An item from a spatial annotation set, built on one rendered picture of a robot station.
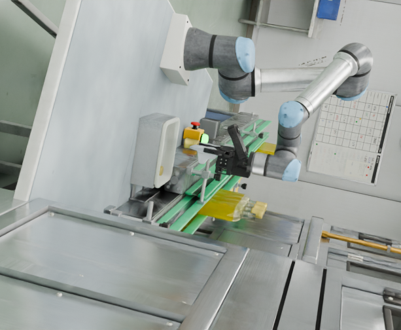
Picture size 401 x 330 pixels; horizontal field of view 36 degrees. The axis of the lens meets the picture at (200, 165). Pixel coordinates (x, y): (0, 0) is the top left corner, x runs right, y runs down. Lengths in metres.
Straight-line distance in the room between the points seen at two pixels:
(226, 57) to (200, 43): 0.10
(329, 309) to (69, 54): 0.79
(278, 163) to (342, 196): 6.29
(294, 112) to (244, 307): 1.00
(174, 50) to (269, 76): 0.37
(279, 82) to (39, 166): 1.09
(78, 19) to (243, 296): 0.74
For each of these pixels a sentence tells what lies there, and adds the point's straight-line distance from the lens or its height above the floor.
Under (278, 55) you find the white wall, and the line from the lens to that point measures 8.09.
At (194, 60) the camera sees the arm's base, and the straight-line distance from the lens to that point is 2.14.
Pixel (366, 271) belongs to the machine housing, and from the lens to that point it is 2.52.
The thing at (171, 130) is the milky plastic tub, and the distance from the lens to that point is 2.12.
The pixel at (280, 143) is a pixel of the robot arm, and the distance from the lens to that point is 2.03.
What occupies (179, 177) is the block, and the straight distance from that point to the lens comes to 2.18.
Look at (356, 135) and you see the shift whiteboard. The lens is 8.10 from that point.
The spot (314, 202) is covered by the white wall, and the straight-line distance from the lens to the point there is 8.29.
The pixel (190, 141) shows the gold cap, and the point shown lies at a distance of 2.04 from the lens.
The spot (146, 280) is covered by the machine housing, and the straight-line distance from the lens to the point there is 1.09.
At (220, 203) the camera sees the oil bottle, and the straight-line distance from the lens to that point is 2.27.
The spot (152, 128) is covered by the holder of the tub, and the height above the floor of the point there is 0.80.
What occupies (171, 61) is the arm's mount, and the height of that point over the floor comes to 0.79.
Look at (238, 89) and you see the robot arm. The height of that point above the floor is 1.00.
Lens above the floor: 1.36
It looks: 12 degrees down
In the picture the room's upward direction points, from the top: 102 degrees clockwise
